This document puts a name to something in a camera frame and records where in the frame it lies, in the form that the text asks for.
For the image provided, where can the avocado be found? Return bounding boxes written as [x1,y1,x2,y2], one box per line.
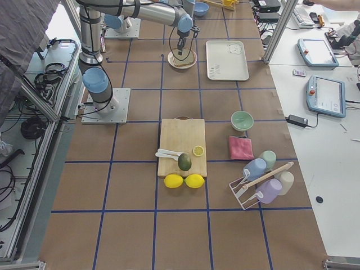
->
[177,153,192,171]

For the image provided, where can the far teach pendant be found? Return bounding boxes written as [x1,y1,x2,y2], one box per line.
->
[297,39,339,69]

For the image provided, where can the green bowl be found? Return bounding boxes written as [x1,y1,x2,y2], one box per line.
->
[231,111,254,132]

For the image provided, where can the near teach pendant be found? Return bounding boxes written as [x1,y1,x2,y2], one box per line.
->
[305,75,346,118]

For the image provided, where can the teach pendant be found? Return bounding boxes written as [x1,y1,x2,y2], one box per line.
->
[297,39,339,69]
[305,75,346,118]

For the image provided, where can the beige cup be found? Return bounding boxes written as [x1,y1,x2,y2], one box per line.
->
[274,171,294,196]

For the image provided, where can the wooden cutting board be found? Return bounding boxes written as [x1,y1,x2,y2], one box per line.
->
[157,119,207,177]

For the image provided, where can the yellow cup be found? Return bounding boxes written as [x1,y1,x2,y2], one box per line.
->
[222,0,235,7]

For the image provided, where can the yellow lemon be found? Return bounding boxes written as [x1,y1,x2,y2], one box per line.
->
[164,174,184,188]
[184,174,205,188]

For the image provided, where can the white bread slice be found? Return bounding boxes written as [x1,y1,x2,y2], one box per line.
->
[172,48,197,65]

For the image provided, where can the white plastic fork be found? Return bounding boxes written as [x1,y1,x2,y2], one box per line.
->
[157,148,183,156]

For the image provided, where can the yellow lemon right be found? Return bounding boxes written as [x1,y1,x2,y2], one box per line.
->
[184,174,205,188]

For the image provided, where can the pink cloth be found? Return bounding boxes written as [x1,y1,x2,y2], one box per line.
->
[229,136,254,160]

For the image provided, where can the green cup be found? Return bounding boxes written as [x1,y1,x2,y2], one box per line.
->
[258,150,276,172]

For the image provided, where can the cream round plate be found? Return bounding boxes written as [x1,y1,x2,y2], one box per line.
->
[167,48,197,69]

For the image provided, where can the yellow lemon left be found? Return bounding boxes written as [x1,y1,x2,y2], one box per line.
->
[164,174,184,188]

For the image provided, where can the black power adapter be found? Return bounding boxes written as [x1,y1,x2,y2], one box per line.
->
[285,114,308,128]

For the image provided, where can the blue cup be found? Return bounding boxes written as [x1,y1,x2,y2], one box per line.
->
[242,158,267,181]

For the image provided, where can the lemon slice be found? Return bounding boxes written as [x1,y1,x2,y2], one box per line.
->
[192,145,205,157]

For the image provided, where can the cream bear serving tray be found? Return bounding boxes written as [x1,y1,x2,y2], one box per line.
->
[206,40,249,81]

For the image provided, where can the purple cup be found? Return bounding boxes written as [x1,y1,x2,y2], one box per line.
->
[255,178,282,204]

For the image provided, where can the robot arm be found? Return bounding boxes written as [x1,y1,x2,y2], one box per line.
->
[77,1,200,123]
[104,1,195,33]

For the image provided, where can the white wire cup rack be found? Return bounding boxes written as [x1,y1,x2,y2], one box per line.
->
[228,169,264,210]

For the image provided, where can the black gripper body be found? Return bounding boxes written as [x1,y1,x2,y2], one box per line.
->
[177,25,200,39]

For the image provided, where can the wooden dish rack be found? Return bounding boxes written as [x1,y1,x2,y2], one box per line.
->
[202,0,239,11]

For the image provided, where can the keyboard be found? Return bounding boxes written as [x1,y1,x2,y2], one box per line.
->
[292,5,315,29]

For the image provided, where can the blue bowl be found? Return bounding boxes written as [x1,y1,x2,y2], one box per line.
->
[193,2,209,17]

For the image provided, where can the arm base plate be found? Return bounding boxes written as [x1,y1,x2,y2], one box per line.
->
[105,18,141,39]
[81,88,131,124]

